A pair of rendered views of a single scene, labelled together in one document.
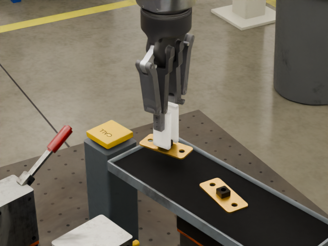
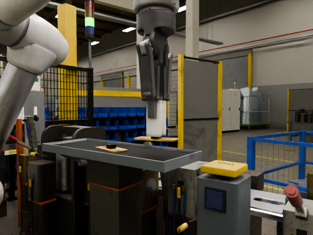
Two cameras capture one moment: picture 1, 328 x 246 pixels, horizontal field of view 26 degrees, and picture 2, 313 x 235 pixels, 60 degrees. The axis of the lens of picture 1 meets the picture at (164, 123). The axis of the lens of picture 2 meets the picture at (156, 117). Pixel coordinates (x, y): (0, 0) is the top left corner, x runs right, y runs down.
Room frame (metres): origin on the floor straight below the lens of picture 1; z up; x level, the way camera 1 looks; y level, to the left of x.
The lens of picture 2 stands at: (1.50, -0.09, 1.26)
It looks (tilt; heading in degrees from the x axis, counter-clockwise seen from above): 2 degrees down; 170
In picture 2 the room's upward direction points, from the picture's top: straight up
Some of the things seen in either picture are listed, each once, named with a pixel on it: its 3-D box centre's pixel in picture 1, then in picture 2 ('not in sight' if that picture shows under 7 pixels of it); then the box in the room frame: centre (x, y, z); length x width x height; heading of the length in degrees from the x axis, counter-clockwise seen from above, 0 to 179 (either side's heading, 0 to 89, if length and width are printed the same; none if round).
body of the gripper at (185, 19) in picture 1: (166, 33); (156, 37); (0.97, 0.00, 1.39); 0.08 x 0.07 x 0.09; 147
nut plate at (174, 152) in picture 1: (166, 144); (156, 136); (0.97, 0.00, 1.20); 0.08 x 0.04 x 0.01; 57
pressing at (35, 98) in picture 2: not in sight; (35, 122); (-0.05, -0.49, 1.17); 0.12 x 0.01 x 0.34; 134
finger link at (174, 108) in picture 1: (169, 121); (153, 118); (0.98, -0.01, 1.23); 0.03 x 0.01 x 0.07; 57
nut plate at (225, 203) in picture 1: (223, 193); (111, 147); (0.88, -0.09, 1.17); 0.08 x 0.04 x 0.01; 30
